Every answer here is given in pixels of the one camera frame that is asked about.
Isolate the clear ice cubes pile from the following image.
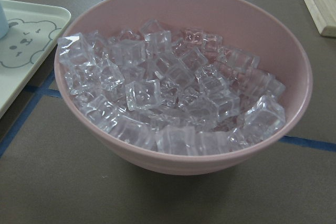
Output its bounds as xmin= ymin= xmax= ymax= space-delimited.
xmin=58 ymin=19 xmax=286 ymax=156

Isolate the pink bowl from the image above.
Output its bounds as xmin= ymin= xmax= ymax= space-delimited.
xmin=54 ymin=0 xmax=313 ymax=175

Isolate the cream bear tray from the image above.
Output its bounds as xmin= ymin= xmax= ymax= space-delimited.
xmin=1 ymin=0 xmax=71 ymax=114

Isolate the light blue cup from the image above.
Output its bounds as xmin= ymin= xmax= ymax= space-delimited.
xmin=0 ymin=4 xmax=9 ymax=39

